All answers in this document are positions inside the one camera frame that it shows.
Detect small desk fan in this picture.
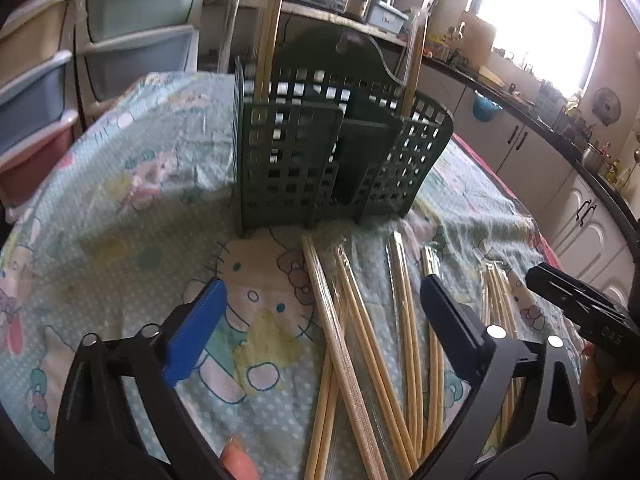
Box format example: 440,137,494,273
591,86,622,127

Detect white kitchen cabinets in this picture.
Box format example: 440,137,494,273
419,55,640,311

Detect bright window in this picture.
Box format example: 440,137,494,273
470,0,608,96

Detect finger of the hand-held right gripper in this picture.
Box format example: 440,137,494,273
525,263,627,329

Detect blue hanging bag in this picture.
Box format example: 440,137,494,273
471,91,504,124

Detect steel pot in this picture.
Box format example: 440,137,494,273
579,141,607,172

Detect cartoon printed tablecloth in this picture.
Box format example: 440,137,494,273
0,70,586,480

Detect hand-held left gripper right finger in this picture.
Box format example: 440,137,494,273
415,275,589,480

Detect bamboo chopstick pair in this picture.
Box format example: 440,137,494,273
304,300,351,480
301,234,388,480
251,0,287,128
332,249,421,472
481,264,527,411
389,231,426,461
404,9,427,113

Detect blue plastic basin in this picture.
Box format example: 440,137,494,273
367,0,412,37

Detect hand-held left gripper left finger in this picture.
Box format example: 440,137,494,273
54,277,236,480

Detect person's left hand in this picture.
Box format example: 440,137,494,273
220,434,262,480

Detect pastel plastic drawer unit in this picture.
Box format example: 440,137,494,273
74,0,202,116
0,0,83,211

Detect green plastic cutlery basket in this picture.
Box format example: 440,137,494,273
234,29,455,239

